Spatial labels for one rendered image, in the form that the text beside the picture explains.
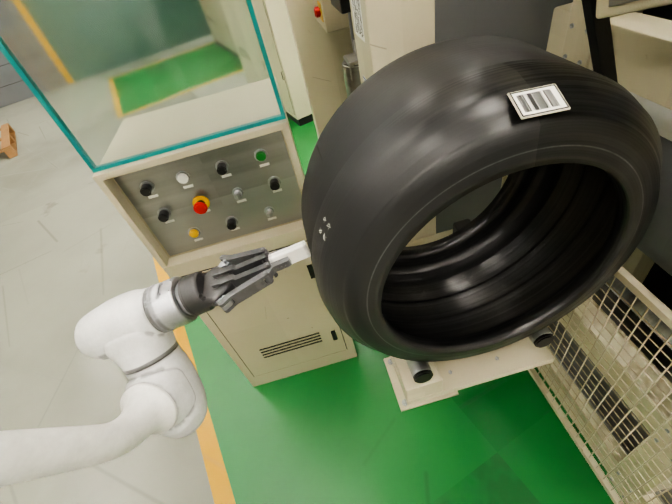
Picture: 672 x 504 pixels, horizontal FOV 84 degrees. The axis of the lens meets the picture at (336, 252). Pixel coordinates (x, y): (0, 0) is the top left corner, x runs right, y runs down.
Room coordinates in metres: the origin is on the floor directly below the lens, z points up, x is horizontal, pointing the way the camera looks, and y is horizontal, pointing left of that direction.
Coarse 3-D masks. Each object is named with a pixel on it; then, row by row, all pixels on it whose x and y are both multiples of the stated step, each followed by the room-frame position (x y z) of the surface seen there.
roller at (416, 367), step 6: (408, 360) 0.41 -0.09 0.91; (408, 366) 0.41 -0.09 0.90; (414, 366) 0.39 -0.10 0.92; (420, 366) 0.39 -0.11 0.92; (426, 366) 0.39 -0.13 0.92; (414, 372) 0.38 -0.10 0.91; (420, 372) 0.37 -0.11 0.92; (426, 372) 0.37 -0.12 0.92; (414, 378) 0.37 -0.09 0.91; (420, 378) 0.37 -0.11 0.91; (426, 378) 0.37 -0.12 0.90
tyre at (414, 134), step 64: (448, 64) 0.52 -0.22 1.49; (512, 64) 0.46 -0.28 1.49; (576, 64) 0.48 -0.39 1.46; (384, 128) 0.46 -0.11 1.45; (448, 128) 0.40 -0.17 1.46; (512, 128) 0.38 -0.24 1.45; (576, 128) 0.37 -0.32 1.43; (640, 128) 0.39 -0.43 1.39; (320, 192) 0.49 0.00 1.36; (384, 192) 0.39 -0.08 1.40; (448, 192) 0.37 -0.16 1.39; (512, 192) 0.66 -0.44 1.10; (576, 192) 0.56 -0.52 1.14; (640, 192) 0.37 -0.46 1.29; (320, 256) 0.42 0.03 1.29; (384, 256) 0.36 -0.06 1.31; (448, 256) 0.65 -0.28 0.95; (512, 256) 0.58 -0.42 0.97; (576, 256) 0.47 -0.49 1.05; (384, 320) 0.37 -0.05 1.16; (448, 320) 0.49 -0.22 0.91; (512, 320) 0.43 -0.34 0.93
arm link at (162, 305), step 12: (156, 288) 0.49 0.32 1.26; (168, 288) 0.48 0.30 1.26; (144, 300) 0.47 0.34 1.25; (156, 300) 0.46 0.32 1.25; (168, 300) 0.45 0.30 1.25; (156, 312) 0.45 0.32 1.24; (168, 312) 0.44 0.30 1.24; (180, 312) 0.44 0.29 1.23; (156, 324) 0.44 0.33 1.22; (168, 324) 0.44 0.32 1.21; (180, 324) 0.44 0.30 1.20
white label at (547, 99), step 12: (552, 84) 0.41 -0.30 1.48; (516, 96) 0.40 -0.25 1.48; (528, 96) 0.40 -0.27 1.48; (540, 96) 0.39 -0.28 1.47; (552, 96) 0.39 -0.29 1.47; (516, 108) 0.38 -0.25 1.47; (528, 108) 0.38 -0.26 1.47; (540, 108) 0.38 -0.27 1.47; (552, 108) 0.37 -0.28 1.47; (564, 108) 0.37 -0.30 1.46
